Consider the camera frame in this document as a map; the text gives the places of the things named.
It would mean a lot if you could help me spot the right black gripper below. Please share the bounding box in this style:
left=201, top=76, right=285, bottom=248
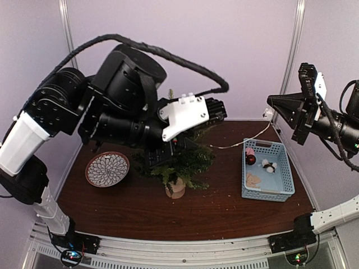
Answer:
left=266, top=91, right=359, bottom=153

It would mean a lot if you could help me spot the small green christmas tree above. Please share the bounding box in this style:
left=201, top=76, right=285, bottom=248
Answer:
left=130, top=89, right=217, bottom=200

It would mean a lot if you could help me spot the fairy light string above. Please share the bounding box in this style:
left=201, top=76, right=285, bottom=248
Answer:
left=209, top=119, right=274, bottom=149

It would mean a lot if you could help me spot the red bauble ornament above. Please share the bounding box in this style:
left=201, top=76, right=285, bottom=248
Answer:
left=245, top=155, right=256, bottom=165

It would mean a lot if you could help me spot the beige bow ornament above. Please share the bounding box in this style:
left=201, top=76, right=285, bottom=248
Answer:
left=246, top=173, right=261, bottom=188

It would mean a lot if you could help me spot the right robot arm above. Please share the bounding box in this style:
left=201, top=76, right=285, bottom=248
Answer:
left=267, top=76, right=358, bottom=248

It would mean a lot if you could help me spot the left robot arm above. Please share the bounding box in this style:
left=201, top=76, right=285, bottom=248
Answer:
left=1, top=44, right=209, bottom=249

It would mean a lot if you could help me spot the pink ornament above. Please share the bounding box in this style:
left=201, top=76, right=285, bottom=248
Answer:
left=245, top=147, right=255, bottom=156

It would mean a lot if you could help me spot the white cotton ornament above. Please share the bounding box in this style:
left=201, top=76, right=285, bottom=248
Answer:
left=261, top=159, right=278, bottom=173

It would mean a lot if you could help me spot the light blue plastic basket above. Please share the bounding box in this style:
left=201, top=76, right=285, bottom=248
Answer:
left=242, top=138, right=295, bottom=202

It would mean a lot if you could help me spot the patterned ceramic plate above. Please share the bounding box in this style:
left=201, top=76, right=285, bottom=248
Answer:
left=85, top=151, right=130, bottom=188

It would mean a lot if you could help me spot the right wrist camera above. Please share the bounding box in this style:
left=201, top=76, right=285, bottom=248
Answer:
left=298, top=62, right=327, bottom=121

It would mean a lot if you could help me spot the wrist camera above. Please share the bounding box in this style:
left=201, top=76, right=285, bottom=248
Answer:
left=298, top=62, right=327, bottom=121
left=158, top=93, right=227, bottom=142

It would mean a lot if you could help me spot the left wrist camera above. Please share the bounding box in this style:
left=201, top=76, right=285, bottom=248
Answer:
left=158, top=93, right=227, bottom=142

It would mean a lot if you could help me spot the right aluminium corner post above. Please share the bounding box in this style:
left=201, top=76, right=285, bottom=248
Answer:
left=270, top=0, right=306, bottom=127

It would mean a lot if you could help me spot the aluminium corner post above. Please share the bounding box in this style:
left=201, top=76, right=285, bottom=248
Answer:
left=270, top=0, right=306, bottom=127
left=58, top=0, right=75, bottom=52

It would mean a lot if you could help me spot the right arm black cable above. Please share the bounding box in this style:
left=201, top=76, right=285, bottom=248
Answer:
left=316, top=81, right=359, bottom=173

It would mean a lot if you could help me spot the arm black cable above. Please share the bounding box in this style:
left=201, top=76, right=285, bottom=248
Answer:
left=316, top=81, right=359, bottom=173
left=39, top=33, right=230, bottom=96

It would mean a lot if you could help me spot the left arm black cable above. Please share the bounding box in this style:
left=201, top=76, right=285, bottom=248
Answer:
left=39, top=33, right=230, bottom=96

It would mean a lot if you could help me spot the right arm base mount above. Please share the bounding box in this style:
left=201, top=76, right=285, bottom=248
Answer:
left=268, top=215, right=317, bottom=254

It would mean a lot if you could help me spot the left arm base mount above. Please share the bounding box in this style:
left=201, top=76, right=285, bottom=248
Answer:
left=50, top=218, right=100, bottom=254

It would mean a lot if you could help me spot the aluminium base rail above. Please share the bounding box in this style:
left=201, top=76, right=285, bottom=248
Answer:
left=20, top=221, right=349, bottom=268

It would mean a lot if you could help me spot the left aluminium corner post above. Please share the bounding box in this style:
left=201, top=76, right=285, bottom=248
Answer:
left=58, top=0, right=75, bottom=52

